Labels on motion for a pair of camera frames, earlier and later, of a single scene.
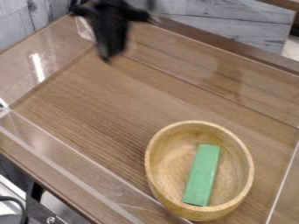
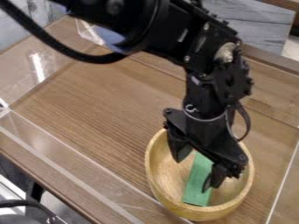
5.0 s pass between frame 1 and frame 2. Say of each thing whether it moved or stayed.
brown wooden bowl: stayed
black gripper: moved
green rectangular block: stayed
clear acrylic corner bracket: stayed
